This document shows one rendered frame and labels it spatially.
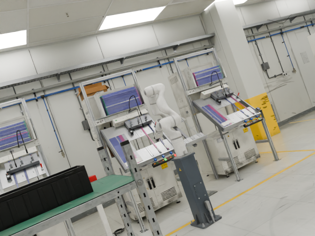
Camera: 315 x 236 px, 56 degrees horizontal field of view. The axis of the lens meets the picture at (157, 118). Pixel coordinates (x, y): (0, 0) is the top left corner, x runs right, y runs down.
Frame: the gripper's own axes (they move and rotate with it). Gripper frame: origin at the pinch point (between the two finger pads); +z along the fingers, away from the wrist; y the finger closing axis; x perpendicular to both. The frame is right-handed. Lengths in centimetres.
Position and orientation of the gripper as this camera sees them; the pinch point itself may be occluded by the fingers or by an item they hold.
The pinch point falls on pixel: (157, 139)
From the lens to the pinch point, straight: 351.7
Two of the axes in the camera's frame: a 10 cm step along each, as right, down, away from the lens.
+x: -5.1, -6.2, 5.9
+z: -0.8, 7.2, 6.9
